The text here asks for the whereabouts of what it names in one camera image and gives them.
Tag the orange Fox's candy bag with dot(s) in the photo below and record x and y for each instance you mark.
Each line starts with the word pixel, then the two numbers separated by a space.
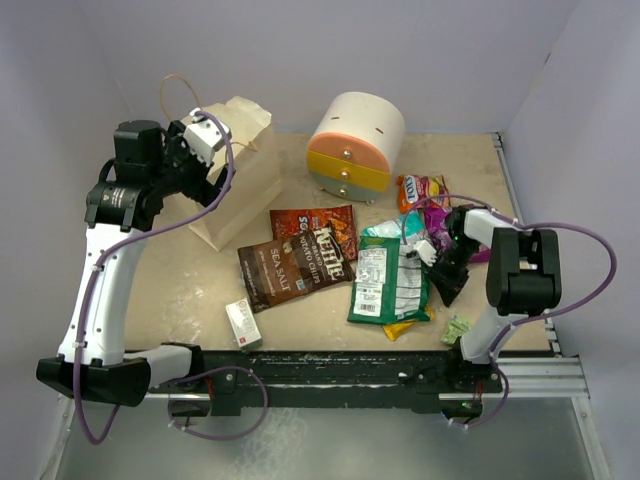
pixel 413 188

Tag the light green snack packet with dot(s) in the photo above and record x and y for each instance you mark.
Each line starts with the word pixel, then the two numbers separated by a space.
pixel 456 327

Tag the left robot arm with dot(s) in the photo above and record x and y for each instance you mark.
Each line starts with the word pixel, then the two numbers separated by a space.
pixel 150 164

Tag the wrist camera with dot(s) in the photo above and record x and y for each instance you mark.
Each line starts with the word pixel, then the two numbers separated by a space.
pixel 205 137
pixel 423 250

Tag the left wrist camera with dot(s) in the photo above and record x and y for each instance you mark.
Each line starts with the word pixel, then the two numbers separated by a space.
pixel 205 137

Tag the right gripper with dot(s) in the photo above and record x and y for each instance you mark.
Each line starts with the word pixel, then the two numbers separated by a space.
pixel 448 286

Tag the green snack bag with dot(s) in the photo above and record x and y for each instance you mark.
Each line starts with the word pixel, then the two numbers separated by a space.
pixel 391 285

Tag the purple snack bag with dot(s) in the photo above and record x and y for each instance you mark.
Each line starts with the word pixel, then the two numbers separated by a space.
pixel 434 219

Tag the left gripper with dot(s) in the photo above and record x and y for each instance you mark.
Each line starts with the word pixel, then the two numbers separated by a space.
pixel 202 191

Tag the brown Kettle chips bag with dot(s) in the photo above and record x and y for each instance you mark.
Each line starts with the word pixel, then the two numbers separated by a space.
pixel 284 269

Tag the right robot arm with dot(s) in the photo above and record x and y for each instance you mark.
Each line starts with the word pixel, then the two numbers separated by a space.
pixel 523 278

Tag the red chips bag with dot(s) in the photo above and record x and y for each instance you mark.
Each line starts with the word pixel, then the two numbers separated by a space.
pixel 290 222

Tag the small white box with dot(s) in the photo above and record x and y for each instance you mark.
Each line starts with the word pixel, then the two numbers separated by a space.
pixel 243 324

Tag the pastel mini drawer cabinet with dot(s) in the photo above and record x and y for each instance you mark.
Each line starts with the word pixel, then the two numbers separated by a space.
pixel 353 151

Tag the teal snack bag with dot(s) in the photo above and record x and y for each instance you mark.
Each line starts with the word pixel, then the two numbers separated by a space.
pixel 414 228

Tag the yellow snack packet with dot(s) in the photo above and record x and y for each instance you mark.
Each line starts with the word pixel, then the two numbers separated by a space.
pixel 395 330

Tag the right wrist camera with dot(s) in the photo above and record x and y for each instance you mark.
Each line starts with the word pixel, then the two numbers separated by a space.
pixel 423 250

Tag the white paper bag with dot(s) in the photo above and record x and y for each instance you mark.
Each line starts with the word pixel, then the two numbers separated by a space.
pixel 257 180

